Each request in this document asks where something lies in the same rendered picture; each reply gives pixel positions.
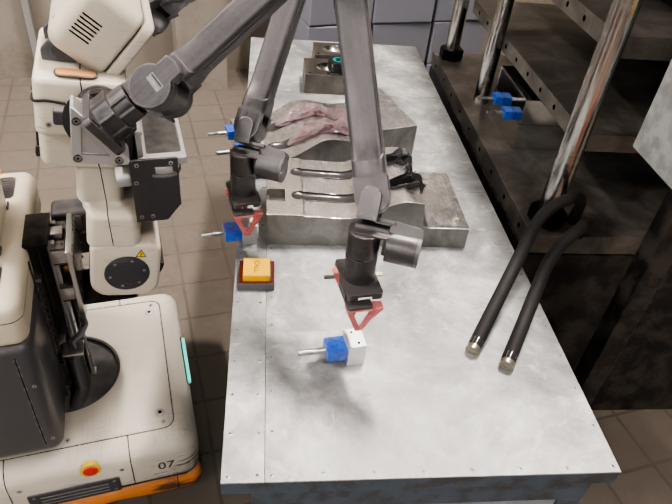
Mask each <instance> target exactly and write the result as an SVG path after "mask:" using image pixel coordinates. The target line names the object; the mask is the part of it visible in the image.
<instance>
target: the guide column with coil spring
mask: <svg viewBox="0 0 672 504"><path fill-rule="evenodd" d="M514 1H515V0H497V4H496V8H495V12H494V16H493V20H492V24H491V28H490V33H489V37H488V41H487V45H486V49H485V53H484V57H483V61H482V65H481V69H480V73H479V77H478V81H477V85H476V89H475V93H474V97H473V102H475V103H477V104H481V105H484V104H487V103H488V100H483V99H478V96H489V95H490V91H491V87H492V84H493V80H494V76H495V72H496V69H497V65H498V61H499V57H500V54H501V48H502V44H503V40H504V36H505V35H506V31H507V27H508V23H509V20H510V16H511V12H512V8H513V5H514Z"/></svg>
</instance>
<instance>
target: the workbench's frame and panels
mask: <svg viewBox="0 0 672 504"><path fill-rule="evenodd" d="M618 475H619V473H601V474H567V475H533V476H498V477H464V478H430V479H395V480H361V481H327V482H293V483H265V459H264V483H258V484H224V485H221V494H222V495H232V494H251V504H578V503H579V501H580V500H581V498H582V497H583V496H584V494H585V493H586V491H587V490H588V488H589V487H590V485H591V484H592V483H613V482H614V480H615V479H616V478H617V476H618Z"/></svg>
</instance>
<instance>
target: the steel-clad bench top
mask: <svg viewBox="0 0 672 504"><path fill-rule="evenodd" d="M313 42H325V43H339V42H327V41H310V40H293V42H292V45H291V48H290V51H289V54H288V57H287V60H286V64H285V67H284V70H283V73H282V76H281V79H280V82H279V86H278V89H277V92H276V96H275V100H274V107H273V111H275V110H277V109H278V108H280V107H282V106H283V105H285V104H287V103H289V102H291V101H294V100H311V101H317V102H322V103H330V104H334V103H344V102H345V95H336V94H315V93H304V84H303V61H304V58H312V50H313ZM373 49H374V58H375V67H376V76H377V85H378V89H379V88H381V89H382V90H383V91H384V92H385V93H386V94H387V95H388V96H389V97H390V98H391V99H392V100H393V101H394V102H395V103H396V104H397V105H398V106H399V107H400V108H401V109H402V110H403V111H404V112H405V113H406V114H407V115H408V116H409V117H410V118H411V119H412V120H413V121H414V122H415V123H416V124H417V131H416V136H415V141H414V147H413V152H412V163H413V172H414V171H416V172H436V173H447V175H448V178H449V180H450V183H451V185H452V188H453V190H454V192H455V195H456V197H457V200H458V202H459V204H460V207H461V209H462V212H463V214H464V217H465V219H466V221H467V224H468V226H469V229H470V230H469V233H468V237H467V240H466V244H465V247H464V248H453V247H421V252H420V255H419V259H418V265H417V267H416V269H414V268H410V267H405V266H401V265H397V264H392V263H388V262H384V261H383V257H384V256H382V255H381V250H382V246H380V247H379V253H378V259H377V265H376V271H375V272H382V274H383V275H381V276H377V278H378V280H379V283H380V285H381V287H382V290H383V295H382V298H381V299H372V297H363V298H358V300H364V299H370V300H371V301H380V300H381V301H382V304H383V306H384V308H383V311H381V312H380V313H379V314H378V315H376V316H375V317H374V318H373V319H371V320H370V321H369V323H368V324H367V325H366V326H365V327H364V328H363V329H362V330H361V331H362V333H363V336H364V339H365V342H366V344H367V349H366V354H365V360H364V364H359V365H351V366H346V362H345V360H344V361H336V362H327V360H326V357H325V353H323V354H315V355H307V356H299V357H298V354H297V351H298V350H305V349H313V348H321V347H323V339H324V338H325V337H334V336H342V335H343V329H351V328H353V326H352V323H351V321H350V319H349V317H348V314H347V312H346V309H345V306H344V305H345V303H344V300H343V297H342V295H341V292H340V290H339V287H338V285H337V282H336V280H335V278H333V279H324V275H333V272H332V268H333V267H336V266H335V260H336V259H344V258H345V253H346V246H340V245H283V244H267V258H270V261H274V274H275V286H274V291H272V290H238V276H239V261H240V260H242V261H244V258H266V183H267V179H263V178H257V179H256V188H257V191H258V193H259V196H260V198H261V206H260V207H253V205H248V207H247V208H253V210H257V209H262V211H263V216H262V218H261V219H260V220H259V222H258V223H257V243H255V244H248V245H243V244H242V241H241V240H237V250H236V264H235V279H234V293H233V308H232V322H231V337H230V351H229V366H228V380H227V395H226V409H225V424H224V438H223V453H222V467H221V482H220V484H221V485H224V484H258V483H264V459H265V483H293V482H327V481H361V480H395V479H430V478H464V477H498V476H533V475H567V474H601V473H621V470H620V468H619V466H618V464H617V462H616V460H615V457H614V455H613V453H612V451H611V449H610V447H609V445H608V443H607V441H606V439H605V437H604V435H603V433H602V431H601V429H600V427H599V424H598V422H597V420H596V418H595V416H594V414H593V412H592V410H591V408H590V406H589V404H588V402H587V400H586V398H585V396H584V394H583V391H582V389H581V387H580V385H579V383H578V381H577V379H576V377H575V375H574V373H573V371H572V369H571V367H570V365H569V363H568V360H567V358H566V356H565V354H564V352H563V350H562V348H561V346H560V344H559V342H558V340H557V338H556V336H555V334H554V332H553V330H552V327H551V325H550V323H549V321H548V319H547V317H546V315H545V313H544V311H543V309H542V307H541V305H540V303H539V304H538V307H537V310H536V312H535V315H534V317H533V320H532V322H531V325H530V328H529V330H528V333H527V335H526V338H525V340H524V343H523V345H522V348H521V351H520V353H519V356H518V358H517V361H516V363H515V366H514V368H513V370H505V369H503V368H501V366H500V365H499V362H500V359H501V357H502V354H503V352H504V349H505V347H506V344H507V342H508V340H509V337H510V335H511V332H512V330H513V327H514V325H515V323H516V320H517V318H518V315H519V313H520V310H521V308H522V306H523V303H524V301H525V298H526V296H527V293H528V291H529V289H530V286H531V284H530V282H529V280H528V278H527V276H526V274H525V272H524V270H523V268H522V267H521V269H520V271H519V274H518V276H517V278H516V280H515V282H514V284H513V286H512V288H511V290H510V292H509V294H508V296H507V298H506V300H505V302H504V304H503V306H502V308H501V310H500V312H499V314H498V316H497V318H496V320H495V323H494V325H493V327H492V329H491V331H490V333H489V335H488V337H487V339H486V341H485V343H484V345H483V347H482V349H481V351H480V353H479V355H472V354H470V353H468V352H467V351H466V346H467V344H468V342H469V340H470V338H471V336H472V334H473V332H474V330H475V328H476V326H477V324H478V322H479V320H480V318H481V316H482V314H483V312H484V310H485V308H486V306H487V304H488V302H489V300H490V298H491V296H492V294H493V293H494V291H495V289H496V287H497V285H498V283H499V281H500V279H501V277H502V275H503V273H504V271H505V269H506V267H507V265H508V263H509V261H510V259H511V257H512V255H513V253H514V249H513V247H512V245H511V243H510V241H509V239H508V237H507V235H506V233H505V230H504V228H503V226H502V224H501V222H500V220H499V218H498V216H497V214H496V212H495V210H494V208H493V206H492V204H491V202H490V200H489V197H488V195H487V193H486V191H485V189H484V187H483V185H482V183H481V181H480V179H479V177H478V175H477V173H476V171H475V169H474V167H473V164H472V162H471V160H470V158H469V156H468V154H467V152H466V150H465V148H464V146H463V144H462V142H461V140H460V138H459V136H458V133H457V131H456V129H455V127H454V125H453V123H452V121H451V119H450V117H449V115H448V113H447V111H446V109H445V107H444V105H443V103H442V100H441V98H440V96H439V94H438V92H437V90H436V88H435V86H434V84H433V82H432V80H431V78H430V76H429V74H428V72H427V70H426V67H425V65H424V63H423V61H422V59H421V57H420V55H419V53H418V51H417V49H416V47H413V46H396V45H379V44H373ZM273 111H272V112H273ZM265 352H266V397H265Z"/></svg>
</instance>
